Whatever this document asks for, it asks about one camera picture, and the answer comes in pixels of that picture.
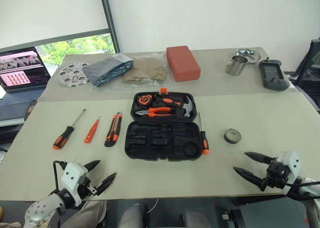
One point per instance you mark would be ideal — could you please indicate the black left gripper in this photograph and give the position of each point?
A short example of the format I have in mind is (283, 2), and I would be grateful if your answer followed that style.
(87, 185)

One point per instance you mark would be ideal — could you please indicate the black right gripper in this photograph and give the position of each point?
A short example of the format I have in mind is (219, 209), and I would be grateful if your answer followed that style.
(276, 173)

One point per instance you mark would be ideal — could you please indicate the orange voltage tester pen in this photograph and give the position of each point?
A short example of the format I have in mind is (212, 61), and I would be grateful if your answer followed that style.
(90, 134)

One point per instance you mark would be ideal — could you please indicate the orange black utility knife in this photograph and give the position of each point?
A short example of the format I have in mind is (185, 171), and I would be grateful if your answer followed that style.
(112, 133)

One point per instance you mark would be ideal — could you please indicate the large orange black screwdriver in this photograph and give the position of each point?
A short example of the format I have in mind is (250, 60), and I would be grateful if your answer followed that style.
(61, 139)

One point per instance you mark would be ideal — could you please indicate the small orange black screwdriver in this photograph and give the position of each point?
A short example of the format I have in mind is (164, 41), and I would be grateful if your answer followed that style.
(205, 144)

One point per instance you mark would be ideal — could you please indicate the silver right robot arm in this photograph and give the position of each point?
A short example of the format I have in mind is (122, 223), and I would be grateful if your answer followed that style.
(312, 194)

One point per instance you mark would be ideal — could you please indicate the black tool case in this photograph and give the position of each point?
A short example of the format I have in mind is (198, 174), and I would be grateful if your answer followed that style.
(140, 130)

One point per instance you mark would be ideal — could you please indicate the grey tape roll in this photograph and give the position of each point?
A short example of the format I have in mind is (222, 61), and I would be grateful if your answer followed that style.
(232, 142)

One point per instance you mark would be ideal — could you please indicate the beige trousers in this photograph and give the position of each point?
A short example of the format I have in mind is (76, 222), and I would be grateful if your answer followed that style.
(87, 213)

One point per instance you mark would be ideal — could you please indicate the grey rounded shape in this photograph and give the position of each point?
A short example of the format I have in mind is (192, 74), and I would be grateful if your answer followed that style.
(132, 216)
(195, 219)

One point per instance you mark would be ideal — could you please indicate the orange black tape measure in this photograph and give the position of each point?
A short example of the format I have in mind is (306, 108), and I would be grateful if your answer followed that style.
(145, 99)

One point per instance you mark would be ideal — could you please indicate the dark grey handheld controller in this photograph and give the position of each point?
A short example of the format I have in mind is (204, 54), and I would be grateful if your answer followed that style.
(272, 75)

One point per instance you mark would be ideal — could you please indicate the stainless steel cup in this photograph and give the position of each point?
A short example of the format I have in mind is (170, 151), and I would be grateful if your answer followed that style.
(237, 68)

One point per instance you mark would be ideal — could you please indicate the perforated round metal plate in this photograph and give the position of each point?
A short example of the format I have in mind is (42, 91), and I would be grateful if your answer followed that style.
(65, 77)

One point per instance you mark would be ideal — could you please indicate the dark blue bagged garment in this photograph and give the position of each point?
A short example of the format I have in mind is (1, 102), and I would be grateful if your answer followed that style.
(105, 70)

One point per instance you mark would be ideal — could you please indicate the pile of silver screws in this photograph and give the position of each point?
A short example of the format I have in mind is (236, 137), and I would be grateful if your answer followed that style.
(147, 81)

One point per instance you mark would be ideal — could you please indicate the black mesh office chair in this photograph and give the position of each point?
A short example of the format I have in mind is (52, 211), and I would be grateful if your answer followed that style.
(310, 75)

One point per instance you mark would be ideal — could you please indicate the stainless steel bowl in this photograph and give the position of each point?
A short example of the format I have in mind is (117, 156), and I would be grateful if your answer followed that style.
(253, 56)

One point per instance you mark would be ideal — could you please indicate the beige cloth in clear bag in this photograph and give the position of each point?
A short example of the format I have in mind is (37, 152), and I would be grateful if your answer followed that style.
(147, 70)

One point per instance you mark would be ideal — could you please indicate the red brick block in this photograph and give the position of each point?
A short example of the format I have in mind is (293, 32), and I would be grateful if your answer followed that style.
(183, 62)

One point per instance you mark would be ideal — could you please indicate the open laptop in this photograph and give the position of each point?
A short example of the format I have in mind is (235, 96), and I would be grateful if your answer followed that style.
(20, 65)

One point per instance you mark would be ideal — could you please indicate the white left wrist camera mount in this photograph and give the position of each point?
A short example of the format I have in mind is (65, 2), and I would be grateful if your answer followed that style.
(72, 174)

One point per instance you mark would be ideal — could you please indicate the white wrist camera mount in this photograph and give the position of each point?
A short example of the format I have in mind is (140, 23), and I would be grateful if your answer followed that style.
(291, 163)
(72, 174)

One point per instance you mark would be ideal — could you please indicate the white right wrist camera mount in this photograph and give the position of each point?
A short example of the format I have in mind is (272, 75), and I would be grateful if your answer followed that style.
(291, 163)

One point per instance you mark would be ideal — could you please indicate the dark window frame post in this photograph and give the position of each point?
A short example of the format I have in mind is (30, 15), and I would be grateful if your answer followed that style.
(108, 12)

